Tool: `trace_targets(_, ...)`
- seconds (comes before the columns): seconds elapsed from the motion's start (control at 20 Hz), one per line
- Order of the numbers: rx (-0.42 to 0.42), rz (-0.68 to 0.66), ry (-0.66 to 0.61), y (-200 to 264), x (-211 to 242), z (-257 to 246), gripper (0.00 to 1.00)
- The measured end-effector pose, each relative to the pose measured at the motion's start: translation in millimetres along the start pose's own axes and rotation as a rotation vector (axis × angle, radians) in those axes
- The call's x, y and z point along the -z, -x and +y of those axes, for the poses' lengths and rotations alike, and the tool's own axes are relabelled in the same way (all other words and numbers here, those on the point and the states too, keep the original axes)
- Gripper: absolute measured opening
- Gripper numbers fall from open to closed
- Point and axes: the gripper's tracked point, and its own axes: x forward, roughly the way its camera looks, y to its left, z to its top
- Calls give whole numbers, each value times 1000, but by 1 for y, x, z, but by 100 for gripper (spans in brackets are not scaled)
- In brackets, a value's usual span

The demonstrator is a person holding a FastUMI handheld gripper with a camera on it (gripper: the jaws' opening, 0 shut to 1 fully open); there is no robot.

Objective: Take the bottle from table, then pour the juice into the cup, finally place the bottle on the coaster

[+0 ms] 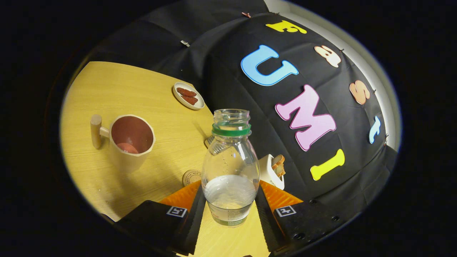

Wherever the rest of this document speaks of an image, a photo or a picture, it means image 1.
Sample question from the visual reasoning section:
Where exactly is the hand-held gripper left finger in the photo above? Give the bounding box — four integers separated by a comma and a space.
116, 180, 207, 256

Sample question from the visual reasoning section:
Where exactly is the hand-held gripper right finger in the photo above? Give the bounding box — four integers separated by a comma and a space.
254, 180, 352, 256

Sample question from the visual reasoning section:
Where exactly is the round wooden coaster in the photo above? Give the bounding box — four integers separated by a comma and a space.
182, 170, 202, 187

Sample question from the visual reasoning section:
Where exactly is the clear plastic juice bottle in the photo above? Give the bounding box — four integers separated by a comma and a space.
201, 109, 260, 227

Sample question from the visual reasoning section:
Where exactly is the cream cup with wooden handle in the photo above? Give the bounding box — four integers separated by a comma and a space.
90, 114, 156, 173

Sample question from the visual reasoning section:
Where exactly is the white toaster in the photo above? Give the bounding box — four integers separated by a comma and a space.
258, 154, 286, 190

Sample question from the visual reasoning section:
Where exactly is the small white plate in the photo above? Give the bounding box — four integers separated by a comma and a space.
173, 82, 205, 110

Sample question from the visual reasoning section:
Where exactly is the wooden table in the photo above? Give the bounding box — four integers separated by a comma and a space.
60, 61, 272, 257

